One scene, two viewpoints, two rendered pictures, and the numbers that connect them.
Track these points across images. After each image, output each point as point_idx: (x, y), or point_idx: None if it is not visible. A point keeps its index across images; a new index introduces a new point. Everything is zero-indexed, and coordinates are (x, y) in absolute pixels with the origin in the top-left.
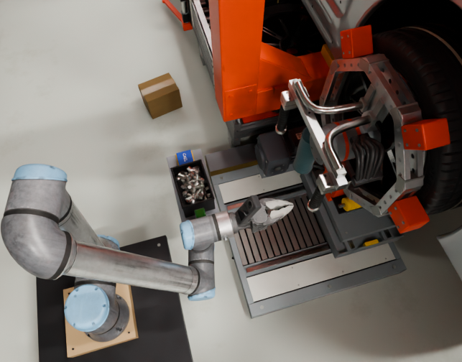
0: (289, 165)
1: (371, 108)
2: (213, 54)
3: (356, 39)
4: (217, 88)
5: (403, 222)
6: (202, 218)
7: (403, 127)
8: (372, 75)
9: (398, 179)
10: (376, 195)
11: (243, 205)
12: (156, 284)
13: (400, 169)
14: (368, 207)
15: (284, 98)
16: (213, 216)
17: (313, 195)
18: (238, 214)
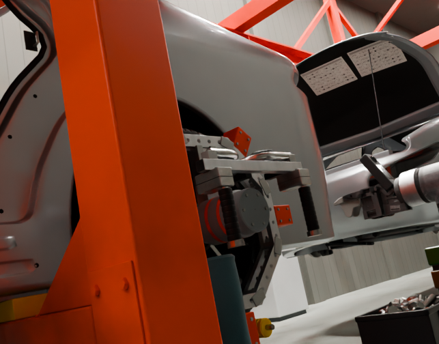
0: None
1: None
2: (144, 207)
3: None
4: (175, 306)
5: (287, 207)
6: (430, 166)
7: (235, 143)
8: (190, 138)
9: (262, 183)
10: (256, 263)
11: (379, 168)
12: None
13: (256, 175)
14: (275, 258)
15: (227, 167)
16: (416, 170)
17: (311, 202)
18: (390, 179)
